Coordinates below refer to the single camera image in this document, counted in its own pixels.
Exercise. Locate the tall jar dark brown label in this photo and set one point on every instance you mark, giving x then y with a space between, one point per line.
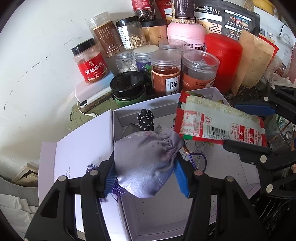
183 10

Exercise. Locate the purple satin tassel pouch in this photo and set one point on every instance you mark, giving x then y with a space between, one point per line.
143 162

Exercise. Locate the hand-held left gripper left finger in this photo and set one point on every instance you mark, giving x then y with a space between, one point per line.
109 183

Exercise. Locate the black-lid jar white label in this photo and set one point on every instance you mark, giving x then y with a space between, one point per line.
130 34

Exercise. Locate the dark grey small case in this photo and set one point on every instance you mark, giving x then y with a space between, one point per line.
132 128

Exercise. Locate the wide jar orange label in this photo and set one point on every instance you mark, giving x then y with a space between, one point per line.
198 71

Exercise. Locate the white paper bag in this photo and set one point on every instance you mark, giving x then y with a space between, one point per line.
288 39

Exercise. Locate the wooden frame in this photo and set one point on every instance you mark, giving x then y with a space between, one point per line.
25 173

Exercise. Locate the white cloth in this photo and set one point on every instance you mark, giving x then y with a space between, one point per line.
13 215

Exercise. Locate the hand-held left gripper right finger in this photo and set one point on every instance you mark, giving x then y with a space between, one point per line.
182 183

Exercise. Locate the jar of white cubes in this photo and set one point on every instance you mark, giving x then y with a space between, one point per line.
124 62

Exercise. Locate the green mat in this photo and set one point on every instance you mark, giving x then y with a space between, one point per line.
76 120

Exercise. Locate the red white snack packet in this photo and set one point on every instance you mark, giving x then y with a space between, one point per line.
208 115

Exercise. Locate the clear-lid jar brown label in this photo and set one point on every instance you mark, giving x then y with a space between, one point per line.
106 34

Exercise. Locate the orange powder jar white label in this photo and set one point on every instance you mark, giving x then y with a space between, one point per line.
165 76

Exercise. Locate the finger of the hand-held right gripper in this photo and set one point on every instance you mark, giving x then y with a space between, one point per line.
245 150
256 109

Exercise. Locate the red canister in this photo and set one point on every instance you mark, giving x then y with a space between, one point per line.
223 60

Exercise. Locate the white-lid jar purple label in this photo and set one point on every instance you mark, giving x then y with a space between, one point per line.
144 60

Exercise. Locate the white power bank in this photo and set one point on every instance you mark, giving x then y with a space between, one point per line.
92 93

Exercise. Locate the red pouch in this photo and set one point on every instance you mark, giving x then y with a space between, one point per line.
165 9

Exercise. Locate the amber jar black lid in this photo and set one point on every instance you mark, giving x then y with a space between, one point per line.
153 32

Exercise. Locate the black-lid seasoning jar red label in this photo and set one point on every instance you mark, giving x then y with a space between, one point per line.
91 67

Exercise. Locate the glass mug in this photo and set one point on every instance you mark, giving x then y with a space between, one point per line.
279 129

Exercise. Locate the black printed pouch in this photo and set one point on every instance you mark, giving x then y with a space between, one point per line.
226 20

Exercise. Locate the white cardboard box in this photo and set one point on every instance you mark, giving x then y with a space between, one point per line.
161 213

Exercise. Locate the clear plastic bag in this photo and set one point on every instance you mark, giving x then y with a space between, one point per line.
279 71

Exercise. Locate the kraft paper pouch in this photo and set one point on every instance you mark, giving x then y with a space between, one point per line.
254 60

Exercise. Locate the green jar black lid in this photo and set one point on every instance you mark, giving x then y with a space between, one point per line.
128 88

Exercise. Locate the yellow container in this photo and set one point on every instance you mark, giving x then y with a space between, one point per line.
263 5

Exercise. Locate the clear plastic jar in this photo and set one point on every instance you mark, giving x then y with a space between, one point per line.
171 45

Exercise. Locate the black polka dot hair accessory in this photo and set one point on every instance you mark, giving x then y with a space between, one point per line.
145 121

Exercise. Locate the tall jar red label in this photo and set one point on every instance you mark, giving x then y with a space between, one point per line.
143 8

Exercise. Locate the pink jar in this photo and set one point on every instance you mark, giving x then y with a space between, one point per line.
185 34

